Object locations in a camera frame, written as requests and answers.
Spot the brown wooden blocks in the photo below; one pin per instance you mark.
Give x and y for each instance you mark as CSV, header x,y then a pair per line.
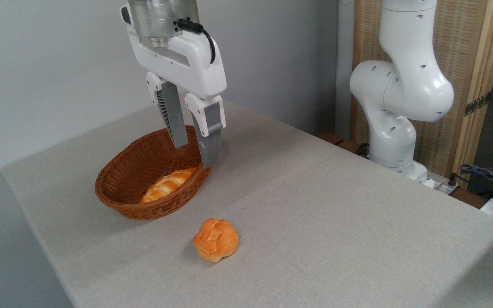
x,y
336,140

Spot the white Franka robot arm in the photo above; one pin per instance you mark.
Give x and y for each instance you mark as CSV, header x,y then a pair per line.
x,y
405,85

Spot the black screen hinge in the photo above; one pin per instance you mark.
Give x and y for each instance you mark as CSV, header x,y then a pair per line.
x,y
476,104

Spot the long braided bread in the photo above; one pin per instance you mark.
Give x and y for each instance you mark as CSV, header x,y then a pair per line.
x,y
167,184

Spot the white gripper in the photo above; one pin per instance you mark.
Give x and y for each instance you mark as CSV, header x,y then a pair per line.
x,y
195,64

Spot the brown wicker basket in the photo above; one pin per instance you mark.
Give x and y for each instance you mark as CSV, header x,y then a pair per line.
x,y
131,179

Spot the bamboo folding screen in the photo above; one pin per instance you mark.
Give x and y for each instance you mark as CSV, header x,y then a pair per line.
x,y
464,51

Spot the round knotted bread roll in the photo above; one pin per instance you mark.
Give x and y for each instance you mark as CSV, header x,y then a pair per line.
x,y
215,239

